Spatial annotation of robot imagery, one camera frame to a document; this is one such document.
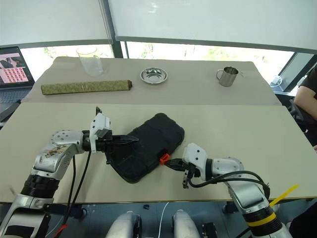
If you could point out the small black clip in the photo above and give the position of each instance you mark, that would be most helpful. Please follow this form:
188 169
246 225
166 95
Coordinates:
146 206

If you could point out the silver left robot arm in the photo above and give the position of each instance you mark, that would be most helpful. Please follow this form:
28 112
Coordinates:
49 161

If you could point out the person in black shirt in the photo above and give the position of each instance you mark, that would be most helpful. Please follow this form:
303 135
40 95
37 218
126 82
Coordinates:
305 99

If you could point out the silver right robot leg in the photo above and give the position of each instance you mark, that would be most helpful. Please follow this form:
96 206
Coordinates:
184 224

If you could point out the clear plastic cup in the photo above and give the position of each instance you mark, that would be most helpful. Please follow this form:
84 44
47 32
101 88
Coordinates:
90 63

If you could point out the dark window post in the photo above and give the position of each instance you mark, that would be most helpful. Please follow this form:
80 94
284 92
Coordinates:
116 24

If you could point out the shallow steel bowl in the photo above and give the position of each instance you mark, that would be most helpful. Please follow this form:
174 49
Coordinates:
154 75

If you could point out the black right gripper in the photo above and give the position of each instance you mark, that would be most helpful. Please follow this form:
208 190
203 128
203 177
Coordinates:
185 178

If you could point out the white roller blind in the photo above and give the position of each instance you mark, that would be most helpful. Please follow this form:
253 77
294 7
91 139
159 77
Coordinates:
210 19
49 19

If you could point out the open laptop computer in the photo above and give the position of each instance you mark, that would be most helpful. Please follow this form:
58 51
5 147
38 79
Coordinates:
12 69

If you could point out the silver left robot leg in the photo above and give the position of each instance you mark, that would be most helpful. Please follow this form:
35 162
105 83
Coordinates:
125 224

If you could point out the black table support bracket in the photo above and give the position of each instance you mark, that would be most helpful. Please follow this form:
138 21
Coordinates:
64 210
229 207

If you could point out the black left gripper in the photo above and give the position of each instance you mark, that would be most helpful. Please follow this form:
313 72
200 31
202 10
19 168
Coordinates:
105 143

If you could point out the black plastic tool case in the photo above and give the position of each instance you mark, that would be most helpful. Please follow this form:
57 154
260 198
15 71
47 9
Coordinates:
151 146

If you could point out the black boxy device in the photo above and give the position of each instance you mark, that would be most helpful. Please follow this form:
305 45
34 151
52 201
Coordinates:
210 230

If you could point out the silver robot leg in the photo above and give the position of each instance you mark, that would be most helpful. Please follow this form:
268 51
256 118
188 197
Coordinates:
125 224
184 224

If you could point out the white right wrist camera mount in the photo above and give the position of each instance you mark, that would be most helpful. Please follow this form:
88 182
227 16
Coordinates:
195 156

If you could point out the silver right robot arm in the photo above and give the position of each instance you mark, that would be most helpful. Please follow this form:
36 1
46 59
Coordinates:
247 191

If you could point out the rolled green mat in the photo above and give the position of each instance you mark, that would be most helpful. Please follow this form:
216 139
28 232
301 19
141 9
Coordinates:
85 86

